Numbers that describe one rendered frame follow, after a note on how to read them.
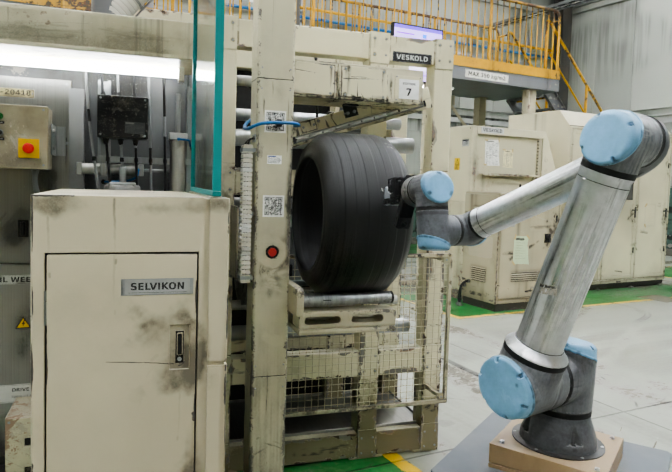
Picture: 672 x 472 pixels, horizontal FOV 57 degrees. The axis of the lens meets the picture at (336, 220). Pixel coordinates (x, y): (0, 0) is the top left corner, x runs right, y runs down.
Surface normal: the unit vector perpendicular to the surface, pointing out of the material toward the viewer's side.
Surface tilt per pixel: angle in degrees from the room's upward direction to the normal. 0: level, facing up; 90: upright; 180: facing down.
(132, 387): 90
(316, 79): 90
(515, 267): 90
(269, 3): 90
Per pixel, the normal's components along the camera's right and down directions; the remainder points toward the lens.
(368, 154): 0.24, -0.66
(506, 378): -0.81, 0.07
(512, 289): 0.46, 0.07
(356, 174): 0.29, -0.41
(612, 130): -0.75, -0.13
